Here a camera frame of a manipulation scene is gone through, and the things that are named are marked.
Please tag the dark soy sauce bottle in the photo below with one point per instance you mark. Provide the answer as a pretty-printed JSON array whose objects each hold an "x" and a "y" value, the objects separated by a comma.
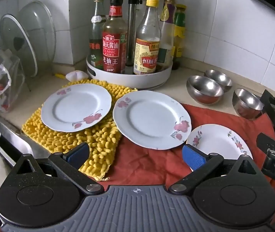
[{"x": 114, "y": 48}]

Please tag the red cloth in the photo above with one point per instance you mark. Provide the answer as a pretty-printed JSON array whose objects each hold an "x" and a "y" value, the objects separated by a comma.
[{"x": 152, "y": 164}]

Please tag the garlic bulb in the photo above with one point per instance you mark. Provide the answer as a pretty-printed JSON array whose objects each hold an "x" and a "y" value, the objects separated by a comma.
[{"x": 75, "y": 75}]

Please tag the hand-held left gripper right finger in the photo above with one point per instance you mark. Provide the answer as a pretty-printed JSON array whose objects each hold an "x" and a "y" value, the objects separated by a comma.
[{"x": 193, "y": 157}]

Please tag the white rotating condiment rack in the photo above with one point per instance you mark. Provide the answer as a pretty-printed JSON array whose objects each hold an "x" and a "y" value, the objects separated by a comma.
[{"x": 127, "y": 81}]

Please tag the green glass bottle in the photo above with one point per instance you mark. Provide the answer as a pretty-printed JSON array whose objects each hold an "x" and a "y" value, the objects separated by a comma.
[{"x": 97, "y": 29}]

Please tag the small white plate floral rim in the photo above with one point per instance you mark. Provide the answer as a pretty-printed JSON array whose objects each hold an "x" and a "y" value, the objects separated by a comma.
[{"x": 216, "y": 140}]

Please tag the stainless steel bowl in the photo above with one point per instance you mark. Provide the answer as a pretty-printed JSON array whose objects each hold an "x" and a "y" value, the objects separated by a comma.
[
  {"x": 220, "y": 77},
  {"x": 247, "y": 104},
  {"x": 203, "y": 88}
]

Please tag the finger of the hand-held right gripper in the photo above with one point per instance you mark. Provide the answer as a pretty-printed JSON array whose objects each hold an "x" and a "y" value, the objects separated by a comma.
[{"x": 270, "y": 141}]

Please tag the yellow green label bottle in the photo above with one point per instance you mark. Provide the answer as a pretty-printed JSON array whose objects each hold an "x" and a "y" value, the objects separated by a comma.
[{"x": 179, "y": 31}]

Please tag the yellow chenille mat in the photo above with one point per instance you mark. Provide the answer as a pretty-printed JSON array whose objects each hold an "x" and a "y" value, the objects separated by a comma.
[{"x": 96, "y": 145}]

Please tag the large glass pot lid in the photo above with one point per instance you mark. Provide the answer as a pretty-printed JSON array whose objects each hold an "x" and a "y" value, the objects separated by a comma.
[{"x": 42, "y": 26}]

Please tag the clear plastic bag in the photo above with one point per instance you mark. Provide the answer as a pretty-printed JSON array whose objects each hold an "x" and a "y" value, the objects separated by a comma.
[{"x": 2, "y": 82}]

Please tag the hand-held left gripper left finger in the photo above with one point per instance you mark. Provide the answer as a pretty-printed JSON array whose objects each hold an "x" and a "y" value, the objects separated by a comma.
[{"x": 78, "y": 154}]

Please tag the clear bottle purple label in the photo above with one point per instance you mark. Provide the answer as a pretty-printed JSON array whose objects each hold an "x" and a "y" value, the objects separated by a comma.
[{"x": 166, "y": 31}]

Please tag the stainless steel sink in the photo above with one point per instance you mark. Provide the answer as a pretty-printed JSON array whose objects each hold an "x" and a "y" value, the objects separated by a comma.
[{"x": 19, "y": 137}]

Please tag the yellow cap vinegar bottle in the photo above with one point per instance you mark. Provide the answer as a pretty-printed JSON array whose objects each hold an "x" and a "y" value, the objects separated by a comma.
[{"x": 147, "y": 58}]

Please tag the glass pot lid black knob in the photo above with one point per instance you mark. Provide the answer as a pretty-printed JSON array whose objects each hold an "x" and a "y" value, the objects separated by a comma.
[{"x": 16, "y": 41}]

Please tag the large white plate red flowers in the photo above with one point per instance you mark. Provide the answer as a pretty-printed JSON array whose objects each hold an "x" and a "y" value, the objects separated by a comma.
[
  {"x": 75, "y": 106},
  {"x": 152, "y": 119}
]

